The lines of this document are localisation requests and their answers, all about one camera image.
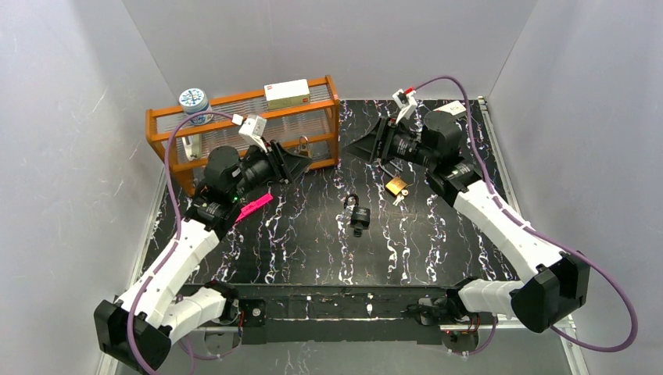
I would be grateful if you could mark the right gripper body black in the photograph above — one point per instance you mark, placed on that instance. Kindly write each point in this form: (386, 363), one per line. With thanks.
(382, 142)

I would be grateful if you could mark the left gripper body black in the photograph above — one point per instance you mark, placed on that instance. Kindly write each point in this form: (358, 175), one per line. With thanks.
(277, 162)

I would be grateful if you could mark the long shackle brass padlock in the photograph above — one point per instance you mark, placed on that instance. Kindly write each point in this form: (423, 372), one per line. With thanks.
(395, 184)

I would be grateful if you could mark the silver key bunch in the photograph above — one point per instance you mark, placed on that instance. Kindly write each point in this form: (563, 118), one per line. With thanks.
(400, 196)

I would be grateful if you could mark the black padlock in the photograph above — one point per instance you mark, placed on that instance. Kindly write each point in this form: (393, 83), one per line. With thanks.
(360, 217)

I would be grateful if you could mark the small brass padlock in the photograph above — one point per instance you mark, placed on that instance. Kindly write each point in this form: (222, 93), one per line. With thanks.
(303, 147)

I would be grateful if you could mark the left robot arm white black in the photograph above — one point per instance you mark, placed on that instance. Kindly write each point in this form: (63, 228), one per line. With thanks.
(171, 269)

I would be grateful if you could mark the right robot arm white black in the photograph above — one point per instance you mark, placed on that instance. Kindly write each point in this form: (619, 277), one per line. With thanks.
(551, 283)

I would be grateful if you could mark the white olive box on shelf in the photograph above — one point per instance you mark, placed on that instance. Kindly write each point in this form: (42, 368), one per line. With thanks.
(287, 94)

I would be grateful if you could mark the white small box on table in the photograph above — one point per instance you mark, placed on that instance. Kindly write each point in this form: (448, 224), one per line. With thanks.
(456, 109)

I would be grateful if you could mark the blue white round tin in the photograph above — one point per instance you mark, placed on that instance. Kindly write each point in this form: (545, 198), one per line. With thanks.
(195, 100)

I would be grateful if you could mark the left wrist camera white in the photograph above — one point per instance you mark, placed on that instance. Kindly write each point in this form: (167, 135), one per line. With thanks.
(251, 129)

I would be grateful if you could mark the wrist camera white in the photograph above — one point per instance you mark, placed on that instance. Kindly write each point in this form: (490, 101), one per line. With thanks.
(251, 129)
(406, 103)

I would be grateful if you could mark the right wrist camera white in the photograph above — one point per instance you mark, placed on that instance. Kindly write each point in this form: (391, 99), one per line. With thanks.
(406, 103)

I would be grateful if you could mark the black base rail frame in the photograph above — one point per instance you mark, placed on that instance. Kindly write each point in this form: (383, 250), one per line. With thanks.
(266, 313)

